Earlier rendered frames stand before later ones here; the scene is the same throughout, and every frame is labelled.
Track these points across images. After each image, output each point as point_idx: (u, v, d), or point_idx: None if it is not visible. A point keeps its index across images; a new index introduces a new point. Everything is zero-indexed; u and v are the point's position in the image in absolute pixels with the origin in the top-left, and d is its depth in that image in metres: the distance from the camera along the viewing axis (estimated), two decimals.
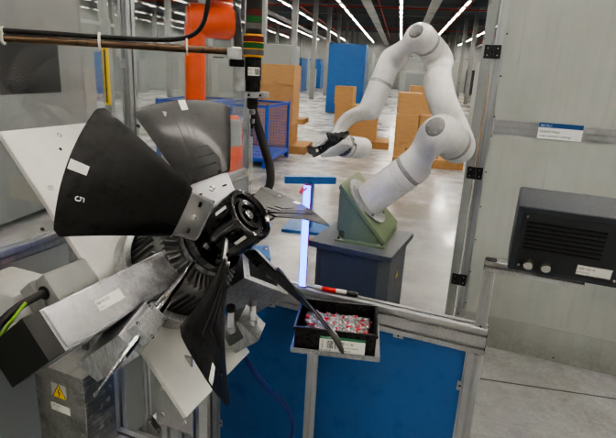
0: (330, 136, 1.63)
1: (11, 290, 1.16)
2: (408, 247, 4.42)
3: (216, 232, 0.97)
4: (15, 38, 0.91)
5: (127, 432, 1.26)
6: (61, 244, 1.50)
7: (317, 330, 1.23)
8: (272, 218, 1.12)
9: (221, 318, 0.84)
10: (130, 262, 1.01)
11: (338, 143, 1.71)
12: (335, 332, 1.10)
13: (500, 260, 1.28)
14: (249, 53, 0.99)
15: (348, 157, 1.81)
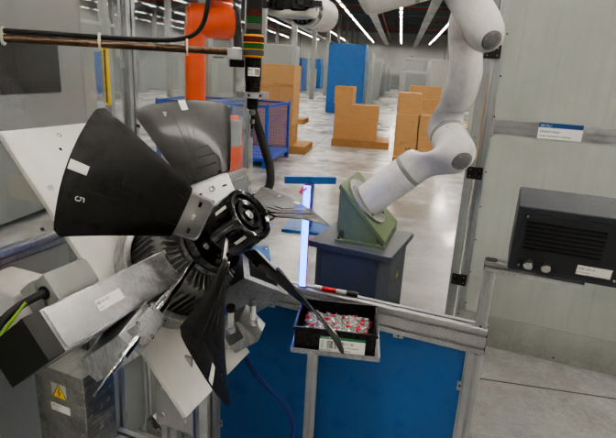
0: (294, 1, 1.05)
1: (11, 290, 1.16)
2: (408, 247, 4.42)
3: (216, 232, 0.97)
4: (15, 38, 0.91)
5: (127, 432, 1.26)
6: (61, 244, 1.50)
7: (317, 330, 1.23)
8: (272, 218, 1.12)
9: (221, 318, 0.84)
10: (130, 262, 1.01)
11: (302, 10, 1.13)
12: (335, 332, 1.10)
13: (500, 260, 1.28)
14: (249, 54, 0.99)
15: (302, 27, 1.25)
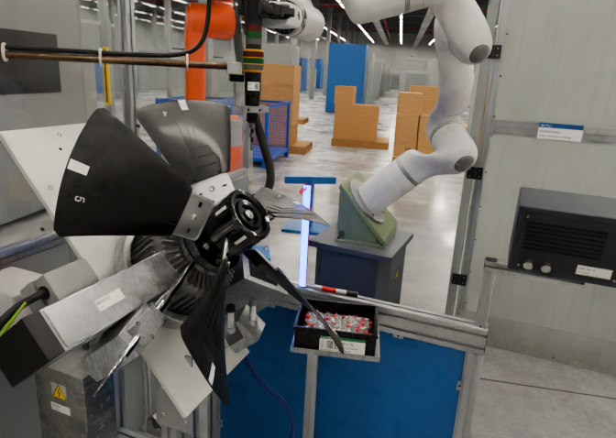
0: (262, 8, 0.97)
1: (11, 290, 1.16)
2: (408, 247, 4.42)
3: (216, 232, 0.97)
4: (16, 54, 0.91)
5: (127, 432, 1.26)
6: (61, 244, 1.50)
7: (317, 330, 1.23)
8: (272, 218, 1.12)
9: (221, 318, 0.84)
10: (130, 262, 1.01)
11: (280, 18, 1.05)
12: (335, 332, 1.10)
13: (500, 260, 1.28)
14: (249, 69, 1.00)
15: None
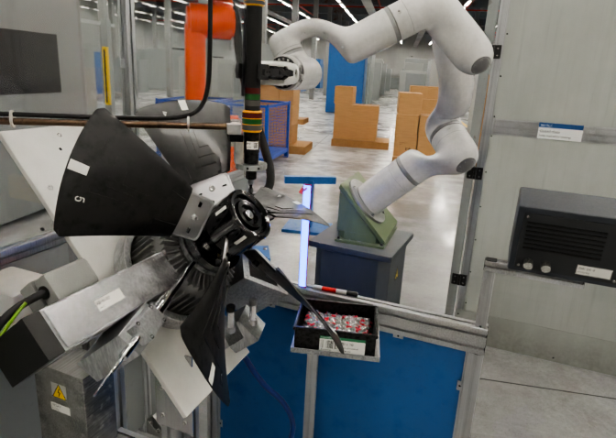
0: (261, 73, 1.01)
1: (11, 290, 1.16)
2: (408, 247, 4.42)
3: (216, 232, 0.97)
4: (24, 121, 0.95)
5: (127, 432, 1.26)
6: (61, 244, 1.50)
7: (317, 330, 1.23)
8: (272, 218, 1.12)
9: (221, 318, 0.84)
10: (130, 262, 1.01)
11: (279, 78, 1.09)
12: (335, 332, 1.10)
13: (500, 260, 1.28)
14: (248, 129, 1.04)
15: None
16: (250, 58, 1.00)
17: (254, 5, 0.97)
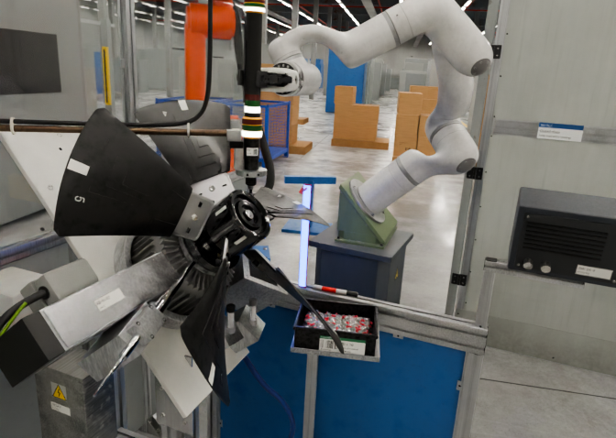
0: (260, 81, 1.01)
1: (11, 290, 1.16)
2: (408, 247, 4.42)
3: (216, 232, 0.97)
4: (25, 128, 0.95)
5: (127, 432, 1.26)
6: (61, 244, 1.50)
7: (317, 330, 1.23)
8: (272, 218, 1.12)
9: (221, 318, 0.84)
10: (130, 262, 1.01)
11: (279, 84, 1.09)
12: (335, 332, 1.10)
13: (500, 260, 1.28)
14: (248, 136, 1.04)
15: None
16: (249, 65, 1.00)
17: (254, 12, 0.97)
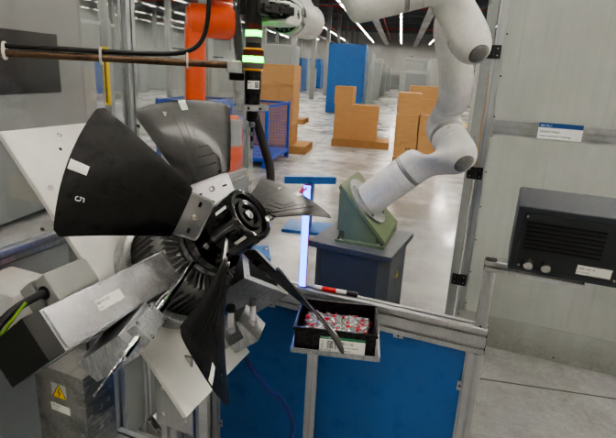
0: (261, 8, 0.97)
1: (11, 290, 1.16)
2: (408, 247, 4.42)
3: (216, 232, 0.97)
4: (16, 52, 0.91)
5: (127, 432, 1.26)
6: (61, 244, 1.50)
7: (317, 330, 1.23)
8: (272, 218, 1.12)
9: (221, 318, 0.84)
10: (130, 262, 1.01)
11: (280, 17, 1.05)
12: (335, 332, 1.10)
13: (500, 260, 1.28)
14: (249, 67, 1.00)
15: (285, 35, 1.17)
16: None
17: None
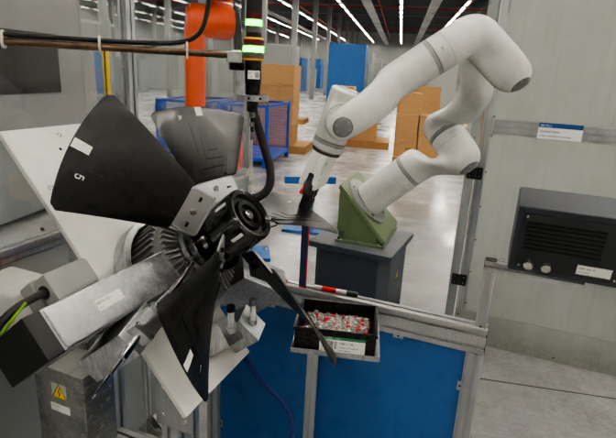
0: None
1: (11, 290, 1.16)
2: (408, 247, 4.42)
3: (214, 228, 0.97)
4: (16, 41, 0.91)
5: (127, 432, 1.26)
6: (61, 244, 1.50)
7: (317, 330, 1.23)
8: (275, 224, 1.11)
9: (206, 308, 0.83)
10: (130, 262, 1.01)
11: None
12: (330, 345, 1.06)
13: (500, 260, 1.28)
14: (249, 57, 1.00)
15: (314, 134, 1.23)
16: None
17: None
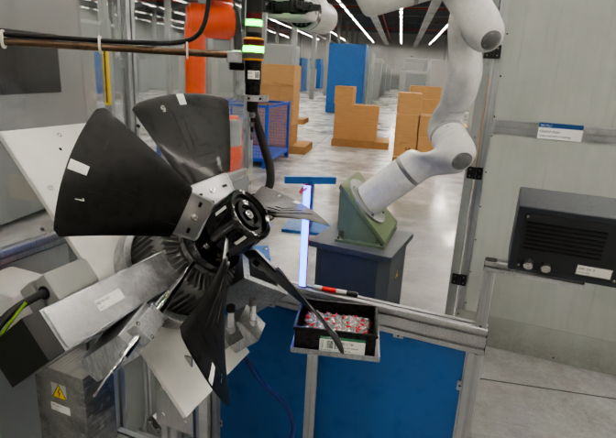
0: (293, 5, 1.06)
1: (11, 290, 1.16)
2: (408, 247, 4.42)
3: (214, 204, 1.01)
4: (16, 41, 0.91)
5: (127, 432, 1.26)
6: (61, 244, 1.50)
7: (317, 330, 1.23)
8: (274, 268, 1.02)
9: (136, 185, 0.85)
10: (130, 262, 1.01)
11: (301, 13, 1.14)
12: (211, 373, 0.77)
13: (500, 260, 1.28)
14: (249, 57, 1.00)
15: None
16: None
17: None
